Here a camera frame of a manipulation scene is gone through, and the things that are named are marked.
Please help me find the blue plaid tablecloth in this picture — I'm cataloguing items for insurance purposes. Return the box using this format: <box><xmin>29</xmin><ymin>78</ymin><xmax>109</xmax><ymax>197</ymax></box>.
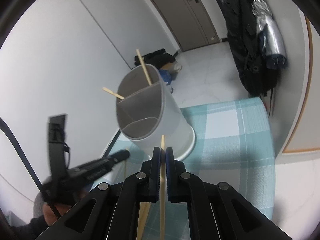
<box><xmin>89</xmin><ymin>97</ymin><xmax>276</xmax><ymax>240</ymax></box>

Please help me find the black cable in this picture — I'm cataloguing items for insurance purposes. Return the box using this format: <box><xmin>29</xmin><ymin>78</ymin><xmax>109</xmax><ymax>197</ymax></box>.
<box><xmin>0</xmin><ymin>117</ymin><xmax>62</xmax><ymax>219</ymax></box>

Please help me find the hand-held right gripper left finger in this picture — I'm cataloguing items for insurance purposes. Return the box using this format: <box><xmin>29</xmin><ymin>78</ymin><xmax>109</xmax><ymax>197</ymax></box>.
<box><xmin>35</xmin><ymin>146</ymin><xmax>162</xmax><ymax>240</ymax></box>

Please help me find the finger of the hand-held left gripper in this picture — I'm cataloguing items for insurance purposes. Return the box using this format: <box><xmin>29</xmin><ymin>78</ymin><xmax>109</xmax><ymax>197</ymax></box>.
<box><xmin>67</xmin><ymin>149</ymin><xmax>130</xmax><ymax>182</ymax></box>

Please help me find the black bag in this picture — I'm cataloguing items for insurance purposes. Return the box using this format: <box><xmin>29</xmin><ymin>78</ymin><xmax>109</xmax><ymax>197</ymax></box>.
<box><xmin>134</xmin><ymin>48</ymin><xmax>177</xmax><ymax>68</ymax></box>

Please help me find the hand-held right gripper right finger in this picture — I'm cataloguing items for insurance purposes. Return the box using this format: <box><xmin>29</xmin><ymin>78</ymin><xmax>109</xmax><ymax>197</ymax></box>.
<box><xmin>165</xmin><ymin>147</ymin><xmax>293</xmax><ymax>240</ymax></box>

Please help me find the blue box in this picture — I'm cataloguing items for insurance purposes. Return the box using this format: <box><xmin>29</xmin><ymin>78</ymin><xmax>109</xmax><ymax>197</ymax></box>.
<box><xmin>159</xmin><ymin>69</ymin><xmax>173</xmax><ymax>85</ymax></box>

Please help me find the person's left hand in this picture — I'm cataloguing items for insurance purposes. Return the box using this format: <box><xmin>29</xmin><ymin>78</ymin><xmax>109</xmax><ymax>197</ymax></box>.
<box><xmin>42</xmin><ymin>191</ymin><xmax>87</xmax><ymax>227</ymax></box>

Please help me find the wood-framed white board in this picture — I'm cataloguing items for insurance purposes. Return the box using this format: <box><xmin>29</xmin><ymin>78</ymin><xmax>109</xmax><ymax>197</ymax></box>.
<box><xmin>281</xmin><ymin>15</ymin><xmax>320</xmax><ymax>156</ymax></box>

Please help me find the wooden chopstick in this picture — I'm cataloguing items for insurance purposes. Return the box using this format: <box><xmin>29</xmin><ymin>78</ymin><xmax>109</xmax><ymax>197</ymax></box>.
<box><xmin>102</xmin><ymin>87</ymin><xmax>125</xmax><ymax>100</ymax></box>
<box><xmin>136</xmin><ymin>202</ymin><xmax>152</xmax><ymax>240</ymax></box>
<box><xmin>160</xmin><ymin>135</ymin><xmax>166</xmax><ymax>240</ymax></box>
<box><xmin>136</xmin><ymin>49</ymin><xmax>152</xmax><ymax>86</ymax></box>
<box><xmin>123</xmin><ymin>149</ymin><xmax>129</xmax><ymax>179</ymax></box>

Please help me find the silver folded umbrella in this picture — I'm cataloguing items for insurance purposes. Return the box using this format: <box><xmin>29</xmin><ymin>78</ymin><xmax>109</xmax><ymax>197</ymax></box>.
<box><xmin>251</xmin><ymin>0</ymin><xmax>288</xmax><ymax>69</ymax></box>

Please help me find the brown cardboard box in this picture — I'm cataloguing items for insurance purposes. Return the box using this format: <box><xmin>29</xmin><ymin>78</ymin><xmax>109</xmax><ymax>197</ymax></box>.
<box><xmin>161</xmin><ymin>61</ymin><xmax>177</xmax><ymax>71</ymax></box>

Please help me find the white divided utensil holder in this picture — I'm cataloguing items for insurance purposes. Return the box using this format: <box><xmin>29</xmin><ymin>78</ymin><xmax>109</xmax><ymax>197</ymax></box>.
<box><xmin>115</xmin><ymin>64</ymin><xmax>196</xmax><ymax>161</ymax></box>

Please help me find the grey door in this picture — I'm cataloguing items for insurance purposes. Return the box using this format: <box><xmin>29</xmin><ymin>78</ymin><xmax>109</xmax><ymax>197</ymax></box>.
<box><xmin>135</xmin><ymin>0</ymin><xmax>221</xmax><ymax>52</ymax></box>

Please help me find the black hanging jacket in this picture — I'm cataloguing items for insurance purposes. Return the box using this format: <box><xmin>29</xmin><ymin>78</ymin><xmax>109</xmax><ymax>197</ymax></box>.
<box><xmin>221</xmin><ymin>0</ymin><xmax>278</xmax><ymax>98</ymax></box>

